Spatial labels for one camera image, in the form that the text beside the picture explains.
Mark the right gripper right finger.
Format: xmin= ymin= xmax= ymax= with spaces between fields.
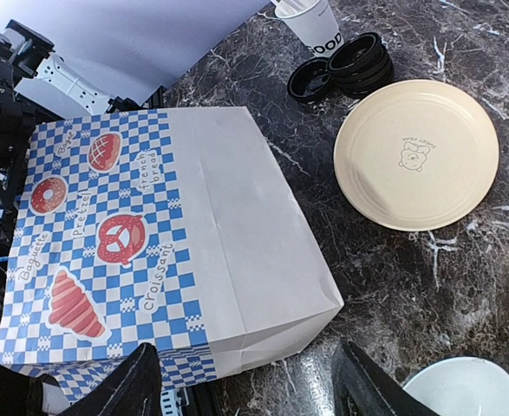
xmin=331 ymin=340 xmax=410 ymax=415

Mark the white ceramic bowl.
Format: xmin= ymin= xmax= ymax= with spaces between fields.
xmin=403 ymin=357 xmax=509 ymax=416

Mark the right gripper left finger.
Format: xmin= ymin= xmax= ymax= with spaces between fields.
xmin=61 ymin=342 xmax=162 ymax=416

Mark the blue checkered paper bag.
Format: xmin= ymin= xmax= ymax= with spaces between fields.
xmin=0 ymin=107 xmax=343 ymax=401

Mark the loose black lid on table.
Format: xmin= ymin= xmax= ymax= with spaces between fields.
xmin=287 ymin=57 xmax=335 ymax=104

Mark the stack of black lids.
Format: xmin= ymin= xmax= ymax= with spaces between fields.
xmin=326 ymin=32 xmax=395 ymax=99

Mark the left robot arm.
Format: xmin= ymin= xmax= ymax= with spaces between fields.
xmin=0 ymin=19 xmax=166 ymax=209

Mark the cream round plate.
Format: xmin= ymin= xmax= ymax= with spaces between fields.
xmin=334 ymin=80 xmax=499 ymax=231

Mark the white cup holding straws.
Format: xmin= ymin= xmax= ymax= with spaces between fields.
xmin=272 ymin=0 xmax=343 ymax=58

